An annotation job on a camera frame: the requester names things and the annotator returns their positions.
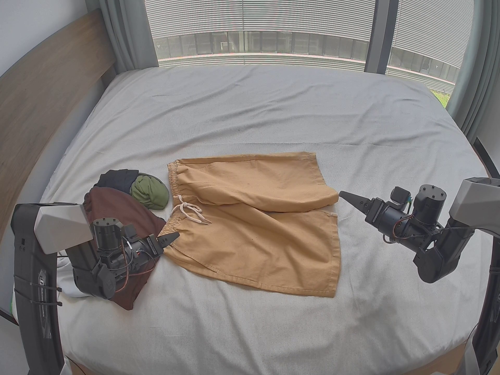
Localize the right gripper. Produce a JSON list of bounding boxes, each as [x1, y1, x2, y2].
[[364, 196, 415, 242]]

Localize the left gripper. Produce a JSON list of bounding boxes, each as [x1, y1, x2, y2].
[[130, 232, 181, 268]]

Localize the tan shorts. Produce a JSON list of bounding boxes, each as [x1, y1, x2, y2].
[[158, 152, 343, 299]]

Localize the bed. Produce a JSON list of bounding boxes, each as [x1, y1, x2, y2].
[[0, 8, 496, 375]]

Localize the green garment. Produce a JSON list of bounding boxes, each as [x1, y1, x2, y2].
[[131, 175, 169, 211]]

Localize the brown garment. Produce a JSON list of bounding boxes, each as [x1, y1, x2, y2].
[[83, 187, 166, 311]]

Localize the black garment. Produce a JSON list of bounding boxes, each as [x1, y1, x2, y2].
[[96, 169, 141, 195]]

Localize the white garment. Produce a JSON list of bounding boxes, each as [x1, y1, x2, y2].
[[57, 254, 92, 299]]

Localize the grey-green curtain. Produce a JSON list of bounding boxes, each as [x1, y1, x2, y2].
[[81, 0, 160, 74], [447, 0, 500, 140]]

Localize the window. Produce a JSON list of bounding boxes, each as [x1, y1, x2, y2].
[[141, 0, 476, 106]]

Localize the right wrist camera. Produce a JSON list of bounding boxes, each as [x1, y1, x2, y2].
[[390, 186, 412, 212]]

